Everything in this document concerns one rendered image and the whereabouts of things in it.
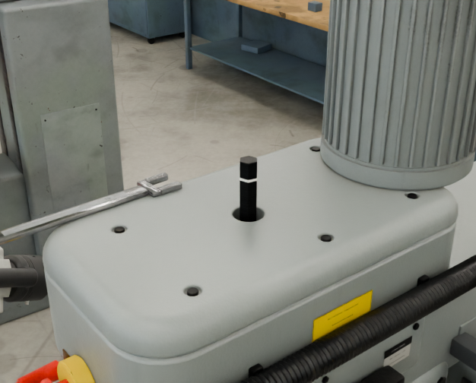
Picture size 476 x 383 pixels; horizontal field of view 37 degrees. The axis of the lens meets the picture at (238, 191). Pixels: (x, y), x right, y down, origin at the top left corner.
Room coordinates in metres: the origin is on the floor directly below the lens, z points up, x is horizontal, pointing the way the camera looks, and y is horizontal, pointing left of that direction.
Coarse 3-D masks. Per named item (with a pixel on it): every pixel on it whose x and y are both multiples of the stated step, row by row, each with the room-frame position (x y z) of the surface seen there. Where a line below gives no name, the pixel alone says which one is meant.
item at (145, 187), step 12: (144, 180) 0.77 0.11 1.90; (156, 180) 0.78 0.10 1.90; (120, 192) 0.74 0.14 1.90; (132, 192) 0.74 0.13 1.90; (144, 192) 0.74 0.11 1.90; (156, 192) 0.74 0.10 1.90; (168, 192) 0.75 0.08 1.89; (84, 204) 0.71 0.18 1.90; (96, 204) 0.71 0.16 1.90; (108, 204) 0.71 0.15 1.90; (48, 216) 0.68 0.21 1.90; (60, 216) 0.68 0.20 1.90; (72, 216) 0.68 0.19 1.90; (84, 216) 0.69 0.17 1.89; (12, 228) 0.66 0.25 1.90; (24, 228) 0.66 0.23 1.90; (36, 228) 0.66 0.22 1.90; (48, 228) 0.67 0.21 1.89; (0, 240) 0.63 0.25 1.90; (12, 240) 0.64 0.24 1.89
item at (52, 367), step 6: (54, 360) 0.66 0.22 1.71; (42, 366) 0.65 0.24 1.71; (48, 366) 0.64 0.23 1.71; (54, 366) 0.64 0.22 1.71; (30, 372) 0.64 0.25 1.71; (36, 372) 0.63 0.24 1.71; (42, 372) 0.64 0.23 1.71; (48, 372) 0.64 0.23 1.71; (54, 372) 0.64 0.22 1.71; (18, 378) 0.63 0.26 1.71; (24, 378) 0.63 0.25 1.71; (30, 378) 0.63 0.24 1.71; (36, 378) 0.63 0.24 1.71; (42, 378) 0.63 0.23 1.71; (54, 378) 0.64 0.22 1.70
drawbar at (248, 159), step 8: (240, 160) 0.70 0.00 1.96; (248, 160) 0.70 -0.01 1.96; (256, 160) 0.70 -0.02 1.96; (240, 168) 0.70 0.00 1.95; (248, 168) 0.69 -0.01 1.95; (256, 168) 0.70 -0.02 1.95; (240, 176) 0.70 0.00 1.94; (248, 176) 0.69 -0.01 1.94; (256, 176) 0.70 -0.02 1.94; (240, 184) 0.70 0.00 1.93; (248, 184) 0.69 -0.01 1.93; (256, 184) 0.70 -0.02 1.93; (240, 192) 0.70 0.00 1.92; (248, 192) 0.69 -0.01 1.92; (256, 192) 0.70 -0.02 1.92; (240, 200) 0.70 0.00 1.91; (248, 200) 0.69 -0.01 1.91; (256, 200) 0.70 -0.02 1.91; (240, 208) 0.70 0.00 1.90; (248, 208) 0.69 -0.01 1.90; (240, 216) 0.70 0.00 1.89; (248, 216) 0.69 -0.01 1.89
